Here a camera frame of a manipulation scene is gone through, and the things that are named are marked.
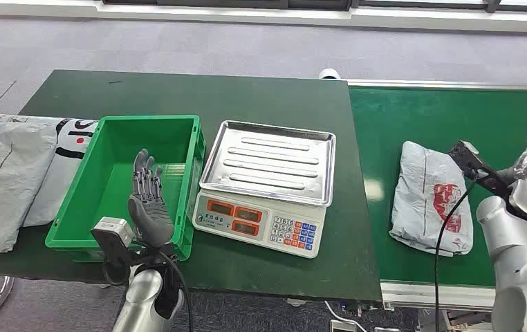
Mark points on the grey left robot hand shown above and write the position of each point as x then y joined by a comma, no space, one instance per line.
151,215

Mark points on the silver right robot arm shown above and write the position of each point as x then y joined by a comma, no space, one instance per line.
520,256

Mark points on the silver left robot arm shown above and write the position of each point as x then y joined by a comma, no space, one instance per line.
142,298

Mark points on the white parcel black print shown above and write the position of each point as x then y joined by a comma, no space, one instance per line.
62,174

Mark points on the large grey parcel red print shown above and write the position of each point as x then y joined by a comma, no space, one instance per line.
7,183

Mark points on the green plastic crate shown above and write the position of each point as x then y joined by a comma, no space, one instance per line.
107,183

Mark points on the dark green table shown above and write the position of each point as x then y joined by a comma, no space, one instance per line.
199,96

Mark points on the white electronic scale steel tray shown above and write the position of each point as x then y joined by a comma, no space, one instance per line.
268,160

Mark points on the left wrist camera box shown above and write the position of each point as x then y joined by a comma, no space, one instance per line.
113,231

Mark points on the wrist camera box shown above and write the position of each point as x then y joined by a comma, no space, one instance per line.
113,231
472,162

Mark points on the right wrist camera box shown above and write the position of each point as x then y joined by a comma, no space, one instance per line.
472,162

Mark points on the black window frame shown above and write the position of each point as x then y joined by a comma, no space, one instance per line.
227,3

